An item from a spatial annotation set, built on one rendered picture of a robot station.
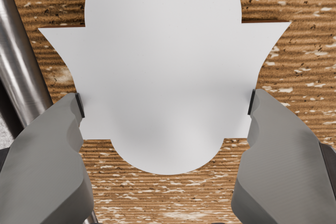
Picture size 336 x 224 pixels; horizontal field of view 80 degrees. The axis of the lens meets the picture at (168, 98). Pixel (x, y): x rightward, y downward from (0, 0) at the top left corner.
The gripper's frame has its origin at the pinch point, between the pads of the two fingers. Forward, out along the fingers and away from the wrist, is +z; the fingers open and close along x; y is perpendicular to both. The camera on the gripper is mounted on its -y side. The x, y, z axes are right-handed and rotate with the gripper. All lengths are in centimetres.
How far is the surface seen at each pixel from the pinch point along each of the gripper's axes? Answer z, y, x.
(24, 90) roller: 2.6, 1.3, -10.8
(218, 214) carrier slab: 0.8, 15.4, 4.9
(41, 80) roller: 3.3, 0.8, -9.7
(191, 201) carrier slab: 0.8, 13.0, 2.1
